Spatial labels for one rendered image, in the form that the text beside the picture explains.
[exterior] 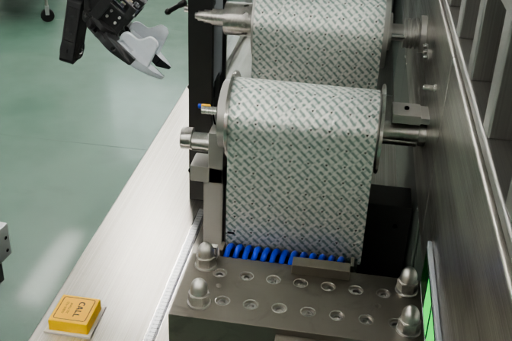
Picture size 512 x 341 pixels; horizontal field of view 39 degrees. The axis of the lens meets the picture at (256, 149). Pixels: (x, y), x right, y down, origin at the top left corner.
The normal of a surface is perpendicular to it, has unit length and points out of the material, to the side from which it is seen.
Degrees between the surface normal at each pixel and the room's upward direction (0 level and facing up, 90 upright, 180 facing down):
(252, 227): 90
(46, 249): 0
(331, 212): 90
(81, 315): 0
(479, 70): 90
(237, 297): 0
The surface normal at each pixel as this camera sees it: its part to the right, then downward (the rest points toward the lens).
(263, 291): 0.04, -0.88
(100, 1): -0.16, 0.47
